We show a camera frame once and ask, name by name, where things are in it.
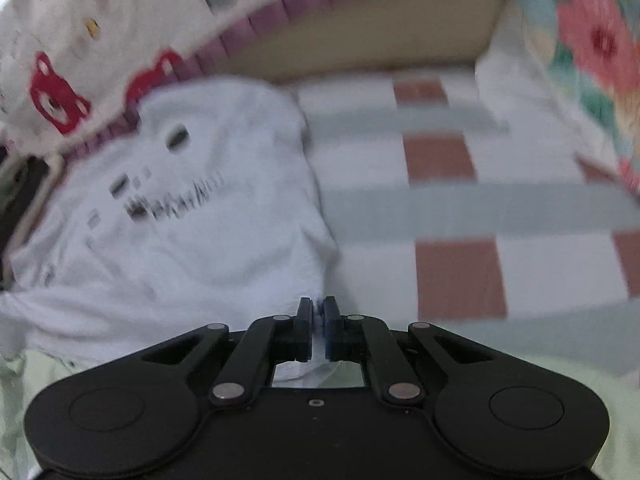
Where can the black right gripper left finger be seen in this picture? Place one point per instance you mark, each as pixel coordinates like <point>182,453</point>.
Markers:
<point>268,342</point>

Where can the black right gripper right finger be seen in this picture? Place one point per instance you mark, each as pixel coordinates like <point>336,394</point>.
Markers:
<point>369,343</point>

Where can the white printed t-shirt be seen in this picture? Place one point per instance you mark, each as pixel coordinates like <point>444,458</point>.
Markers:
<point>208,214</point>

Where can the stack of folded clothes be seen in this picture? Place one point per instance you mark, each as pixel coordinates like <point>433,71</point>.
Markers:
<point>27,182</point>

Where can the checkered bed sheet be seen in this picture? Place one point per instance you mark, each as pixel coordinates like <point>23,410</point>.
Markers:
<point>443,210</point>

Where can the beige mattress side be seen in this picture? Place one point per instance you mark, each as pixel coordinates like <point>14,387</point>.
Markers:
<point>350,35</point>

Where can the white bear print quilt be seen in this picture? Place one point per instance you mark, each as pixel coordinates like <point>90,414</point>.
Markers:
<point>73,71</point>

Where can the floral colourful quilt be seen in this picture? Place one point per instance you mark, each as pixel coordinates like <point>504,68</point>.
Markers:
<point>581,59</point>

